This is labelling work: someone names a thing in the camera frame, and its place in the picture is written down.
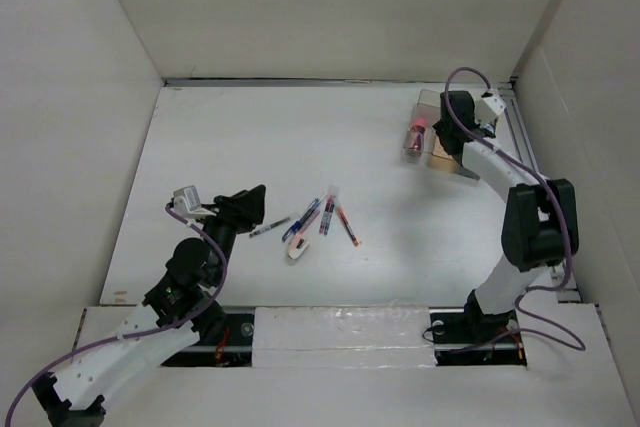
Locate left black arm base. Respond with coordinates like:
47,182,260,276
162,308,255,368

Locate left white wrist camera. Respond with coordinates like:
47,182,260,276
171,185,202,219

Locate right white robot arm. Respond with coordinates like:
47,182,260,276
434,89,579,346

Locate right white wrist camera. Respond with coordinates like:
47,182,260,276
475,90,506,126

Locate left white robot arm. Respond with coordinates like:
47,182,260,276
30,184,266,426

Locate black pen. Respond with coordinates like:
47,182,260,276
249,215,293,238

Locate red blue pen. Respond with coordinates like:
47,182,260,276
320,185,339,236

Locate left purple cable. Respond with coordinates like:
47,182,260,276
0,204,227,418

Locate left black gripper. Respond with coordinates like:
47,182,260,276
193,184,264,285

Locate orange red pen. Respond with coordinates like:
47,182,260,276
335,200,360,247

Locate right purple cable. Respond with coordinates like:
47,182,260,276
444,66,586,353

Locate pink capped glue bottle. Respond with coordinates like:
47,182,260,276
407,117,428,155

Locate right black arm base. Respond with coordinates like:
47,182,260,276
422,309,527,367

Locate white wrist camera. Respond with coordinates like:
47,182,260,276
475,90,506,126
171,185,202,219

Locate purple cable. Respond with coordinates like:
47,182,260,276
444,66,586,353
0,204,227,418

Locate clear compartment organizer box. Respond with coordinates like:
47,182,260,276
398,88,500,182

